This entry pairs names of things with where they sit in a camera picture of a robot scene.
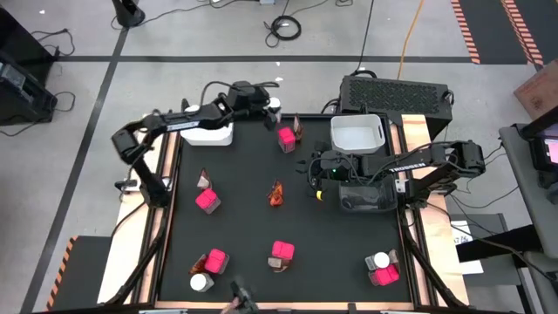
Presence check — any black stand base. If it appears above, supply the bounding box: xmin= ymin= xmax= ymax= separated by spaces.
xmin=111 ymin=0 xmax=146 ymax=30

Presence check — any grey clamp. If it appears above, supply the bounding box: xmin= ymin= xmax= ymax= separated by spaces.
xmin=114 ymin=177 xmax=140 ymax=194

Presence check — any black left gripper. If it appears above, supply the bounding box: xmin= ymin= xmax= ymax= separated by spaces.
xmin=225 ymin=80 xmax=282 ymax=132

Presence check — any black monitor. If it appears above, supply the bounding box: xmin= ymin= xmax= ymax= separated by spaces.
xmin=527 ymin=133 xmax=558 ymax=174

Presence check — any black floor cable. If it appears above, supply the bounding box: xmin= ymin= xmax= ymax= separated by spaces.
xmin=0 ymin=90 xmax=78 ymax=139
xmin=30 ymin=28 xmax=76 ymax=58

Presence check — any white paper sheet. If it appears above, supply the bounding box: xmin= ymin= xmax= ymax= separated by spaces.
xmin=448 ymin=220 xmax=485 ymax=276

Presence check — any black frame strut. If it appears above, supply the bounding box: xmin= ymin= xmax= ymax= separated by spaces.
xmin=102 ymin=208 xmax=175 ymax=306
xmin=397 ymin=208 xmax=470 ymax=309

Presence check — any coiled black cable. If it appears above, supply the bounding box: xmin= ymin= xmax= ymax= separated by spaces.
xmin=263 ymin=15 xmax=303 ymax=49

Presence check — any grey desk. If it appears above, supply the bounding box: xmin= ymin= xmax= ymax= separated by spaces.
xmin=498 ymin=123 xmax=558 ymax=314

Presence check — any low white plastic bin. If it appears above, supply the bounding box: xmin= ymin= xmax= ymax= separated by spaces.
xmin=180 ymin=104 xmax=235 ymax=147

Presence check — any white bin with handle slots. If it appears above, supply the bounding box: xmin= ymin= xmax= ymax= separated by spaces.
xmin=330 ymin=113 xmax=386 ymax=156

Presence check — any black striped-edge floor mat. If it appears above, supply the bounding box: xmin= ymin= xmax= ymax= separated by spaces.
xmin=451 ymin=0 xmax=546 ymax=66
xmin=45 ymin=235 xmax=113 ymax=311

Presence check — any yellow cable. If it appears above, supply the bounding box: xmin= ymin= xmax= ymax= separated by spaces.
xmin=396 ymin=0 xmax=426 ymax=80

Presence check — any black perforated computer case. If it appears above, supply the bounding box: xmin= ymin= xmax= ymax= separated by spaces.
xmin=338 ymin=74 xmax=454 ymax=140

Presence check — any dark grey translucent bin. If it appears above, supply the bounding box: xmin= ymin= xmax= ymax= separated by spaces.
xmin=338 ymin=174 xmax=398 ymax=214

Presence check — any long black cable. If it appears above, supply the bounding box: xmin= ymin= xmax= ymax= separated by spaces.
xmin=353 ymin=0 xmax=376 ymax=75

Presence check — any person's hand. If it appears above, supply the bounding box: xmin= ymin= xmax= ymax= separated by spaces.
xmin=220 ymin=280 xmax=261 ymax=314

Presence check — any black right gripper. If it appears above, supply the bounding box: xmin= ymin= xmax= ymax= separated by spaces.
xmin=296 ymin=149 xmax=364 ymax=201

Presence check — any black equipment cabinet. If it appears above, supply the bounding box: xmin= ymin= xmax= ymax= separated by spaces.
xmin=0 ymin=6 xmax=59 ymax=127

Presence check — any red-lidded smoked paprika tin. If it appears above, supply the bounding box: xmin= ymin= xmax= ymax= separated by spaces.
xmin=203 ymin=248 xmax=230 ymax=276
xmin=277 ymin=126 xmax=297 ymax=154
xmin=194 ymin=188 xmax=222 ymax=215
xmin=368 ymin=263 xmax=401 ymax=287
xmin=271 ymin=240 xmax=296 ymax=261

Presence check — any cardboard box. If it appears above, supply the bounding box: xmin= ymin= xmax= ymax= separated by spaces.
xmin=513 ymin=60 xmax=558 ymax=121

